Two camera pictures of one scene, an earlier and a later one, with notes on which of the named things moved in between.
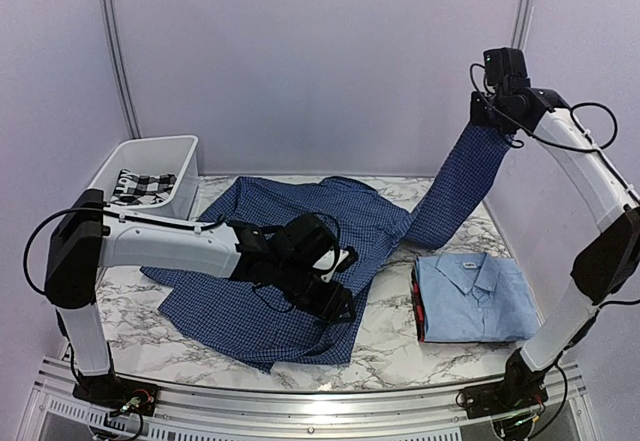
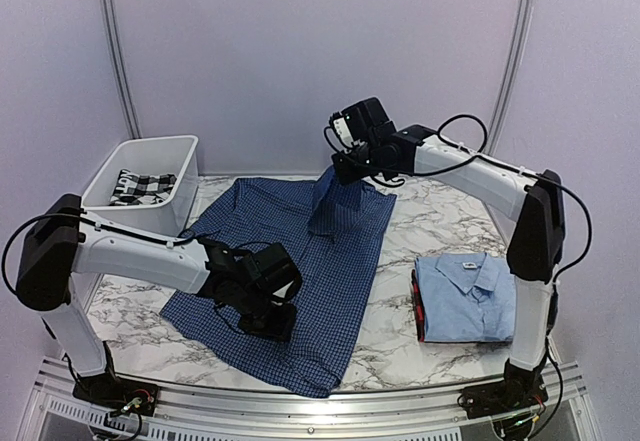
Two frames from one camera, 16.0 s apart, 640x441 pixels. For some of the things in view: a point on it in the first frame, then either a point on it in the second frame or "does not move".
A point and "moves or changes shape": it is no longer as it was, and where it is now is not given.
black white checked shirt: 135,189 does not move
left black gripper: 326,307 → 280,331
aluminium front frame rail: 197,415 does not move
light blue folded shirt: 475,297 does not move
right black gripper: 477,115 → 345,175
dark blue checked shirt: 228,313 moves or changes shape
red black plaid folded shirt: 418,305 does not move
